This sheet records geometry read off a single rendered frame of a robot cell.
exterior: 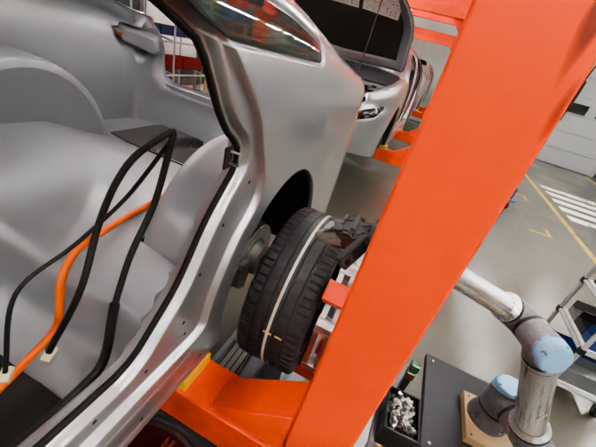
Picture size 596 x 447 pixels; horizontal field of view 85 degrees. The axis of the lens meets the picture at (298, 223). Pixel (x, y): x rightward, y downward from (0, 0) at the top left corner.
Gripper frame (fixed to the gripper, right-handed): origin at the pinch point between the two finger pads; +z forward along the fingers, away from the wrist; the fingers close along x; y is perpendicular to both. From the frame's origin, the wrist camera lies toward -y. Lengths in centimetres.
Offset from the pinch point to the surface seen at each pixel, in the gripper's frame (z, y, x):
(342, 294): -9.5, -11.4, -13.3
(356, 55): 133, 348, -49
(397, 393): -13, -13, -83
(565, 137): -134, 1188, -733
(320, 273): -0.4, -7.1, -10.5
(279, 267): 11.9, -10.9, -5.2
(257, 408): 8, -49, -25
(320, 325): -1.3, -19.2, -23.0
